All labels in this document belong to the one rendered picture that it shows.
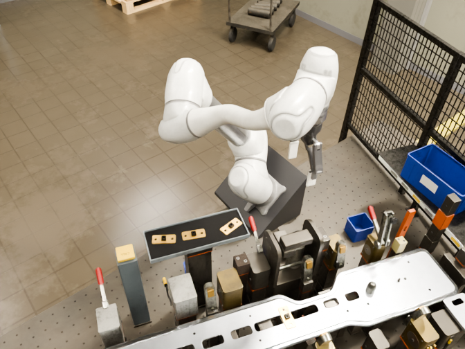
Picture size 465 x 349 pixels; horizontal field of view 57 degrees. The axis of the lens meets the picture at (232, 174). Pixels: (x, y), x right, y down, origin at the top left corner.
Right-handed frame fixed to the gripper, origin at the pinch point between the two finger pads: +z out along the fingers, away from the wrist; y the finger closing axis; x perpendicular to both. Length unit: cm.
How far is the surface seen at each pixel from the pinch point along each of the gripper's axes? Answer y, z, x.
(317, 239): 8.8, 28.8, 6.5
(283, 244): 7.4, 28.3, -6.6
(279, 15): -364, 117, 166
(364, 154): -72, 76, 89
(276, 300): 18, 46, -12
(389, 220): 9.4, 28.8, 36.4
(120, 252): -9, 30, -61
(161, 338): 18, 46, -54
